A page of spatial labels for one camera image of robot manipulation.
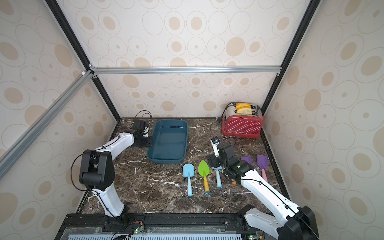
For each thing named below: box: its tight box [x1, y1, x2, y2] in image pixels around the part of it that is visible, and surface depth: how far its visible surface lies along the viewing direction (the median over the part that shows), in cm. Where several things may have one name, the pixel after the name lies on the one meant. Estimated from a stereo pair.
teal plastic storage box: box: [147, 119, 189, 164], surface depth 111 cm
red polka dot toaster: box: [222, 102, 265, 138], surface depth 102 cm
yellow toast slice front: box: [236, 107, 252, 115], surface depth 100 cm
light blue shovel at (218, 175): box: [211, 166, 223, 188], surface depth 89 cm
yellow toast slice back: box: [235, 103, 251, 110], surface depth 102 cm
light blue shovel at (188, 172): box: [183, 163, 195, 197], surface depth 92 cm
